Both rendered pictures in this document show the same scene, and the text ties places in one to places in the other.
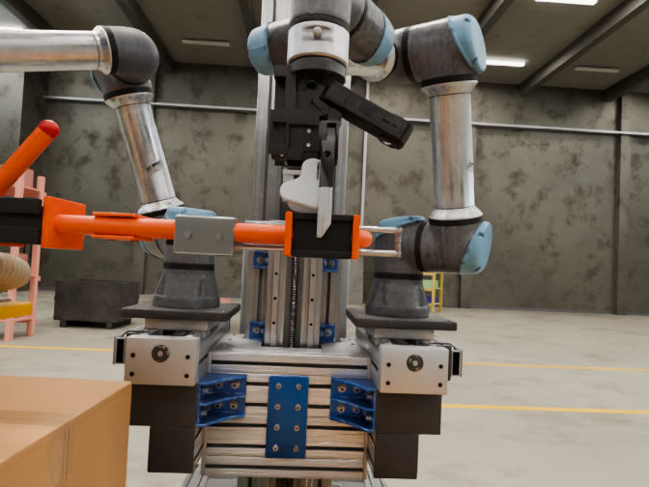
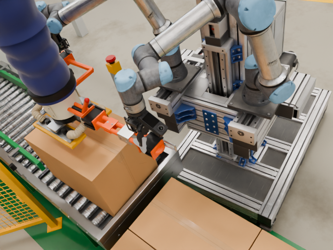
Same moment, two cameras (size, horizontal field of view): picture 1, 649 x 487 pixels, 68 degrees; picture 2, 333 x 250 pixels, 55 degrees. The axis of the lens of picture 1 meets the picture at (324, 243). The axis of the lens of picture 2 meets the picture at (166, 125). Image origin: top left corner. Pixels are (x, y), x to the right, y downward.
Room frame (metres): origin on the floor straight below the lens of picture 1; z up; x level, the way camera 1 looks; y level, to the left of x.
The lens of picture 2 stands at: (0.07, -0.70, 2.16)
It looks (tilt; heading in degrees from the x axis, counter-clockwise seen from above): 46 degrees down; 49
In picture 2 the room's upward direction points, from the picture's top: 17 degrees counter-clockwise
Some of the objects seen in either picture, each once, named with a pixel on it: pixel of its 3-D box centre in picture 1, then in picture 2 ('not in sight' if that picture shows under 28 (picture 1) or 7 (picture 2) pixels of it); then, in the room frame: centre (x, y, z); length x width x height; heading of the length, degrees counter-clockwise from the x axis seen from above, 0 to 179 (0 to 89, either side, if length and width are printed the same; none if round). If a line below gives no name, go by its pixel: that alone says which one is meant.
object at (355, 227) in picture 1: (322, 237); (150, 146); (0.57, 0.00, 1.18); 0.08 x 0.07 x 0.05; 89
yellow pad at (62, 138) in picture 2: not in sight; (57, 128); (0.49, 0.60, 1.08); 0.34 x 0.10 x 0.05; 89
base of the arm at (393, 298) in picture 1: (397, 293); (257, 88); (1.15, -0.18, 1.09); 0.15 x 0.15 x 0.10
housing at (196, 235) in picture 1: (210, 237); (128, 134); (0.58, 0.14, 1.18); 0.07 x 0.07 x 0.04; 89
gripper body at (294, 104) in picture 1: (308, 118); (138, 118); (0.58, 0.03, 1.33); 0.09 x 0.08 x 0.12; 89
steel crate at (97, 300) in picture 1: (98, 302); not in sight; (7.61, 3.50, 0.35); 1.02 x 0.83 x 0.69; 94
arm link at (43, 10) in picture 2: not in sight; (42, 13); (0.85, 0.87, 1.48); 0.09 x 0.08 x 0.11; 129
